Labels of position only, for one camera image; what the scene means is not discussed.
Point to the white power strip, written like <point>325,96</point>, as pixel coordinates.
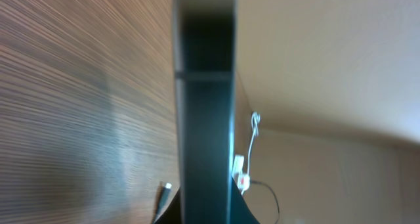
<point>237,166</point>

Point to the cyan screen smartphone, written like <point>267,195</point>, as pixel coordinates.
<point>203,54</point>

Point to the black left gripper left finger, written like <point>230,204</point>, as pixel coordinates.
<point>172,214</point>

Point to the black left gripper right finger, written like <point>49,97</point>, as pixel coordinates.
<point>239,211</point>

